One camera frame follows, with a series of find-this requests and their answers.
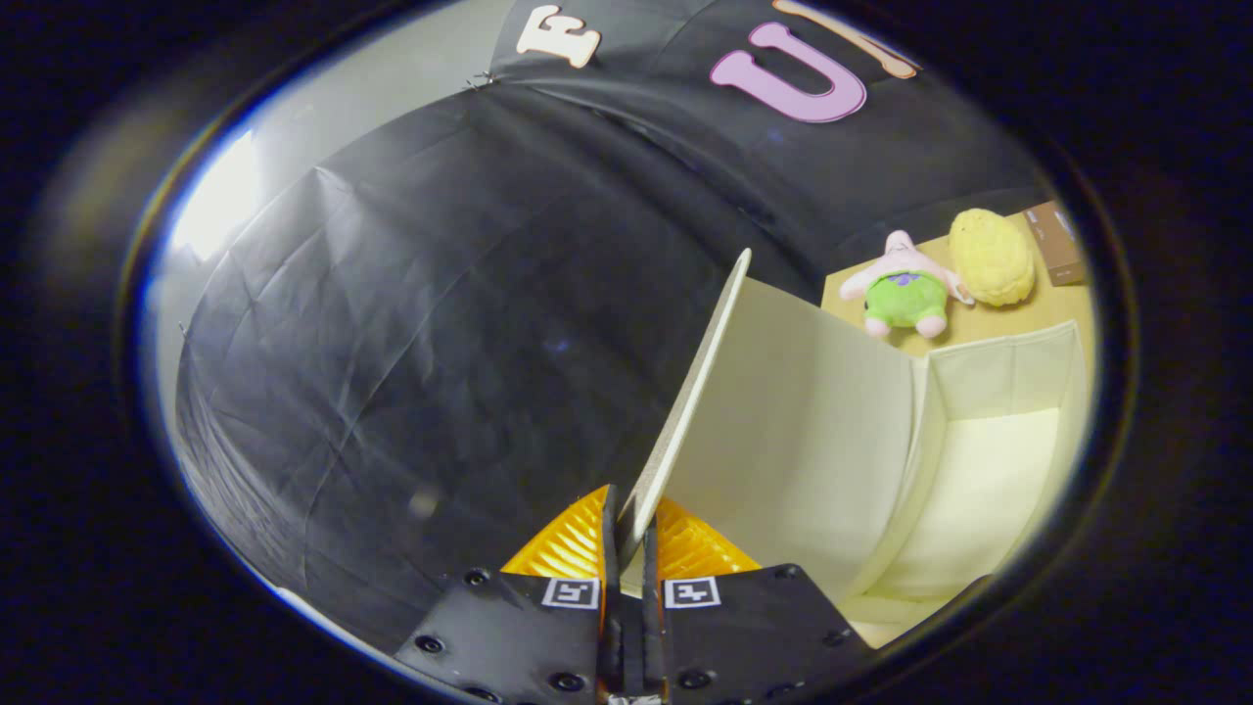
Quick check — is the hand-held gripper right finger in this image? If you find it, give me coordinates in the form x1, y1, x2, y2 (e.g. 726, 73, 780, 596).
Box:
641, 494, 877, 705

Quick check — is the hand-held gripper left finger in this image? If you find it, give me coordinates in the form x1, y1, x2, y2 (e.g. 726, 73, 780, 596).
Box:
392, 483, 624, 705

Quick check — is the beige fabric storage box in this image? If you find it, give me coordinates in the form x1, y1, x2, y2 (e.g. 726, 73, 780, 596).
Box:
617, 248, 1090, 649

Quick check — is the black backdrop cloth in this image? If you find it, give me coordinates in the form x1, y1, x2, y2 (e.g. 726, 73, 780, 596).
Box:
171, 0, 1058, 657

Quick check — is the pink star plush toy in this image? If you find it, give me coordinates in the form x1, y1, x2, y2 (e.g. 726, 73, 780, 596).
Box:
839, 230, 976, 341

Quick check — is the yellow round plush toy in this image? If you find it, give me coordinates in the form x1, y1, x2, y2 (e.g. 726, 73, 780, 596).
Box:
948, 208, 1037, 308

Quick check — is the brown book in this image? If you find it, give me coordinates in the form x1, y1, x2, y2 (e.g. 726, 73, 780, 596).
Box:
1023, 201, 1089, 287

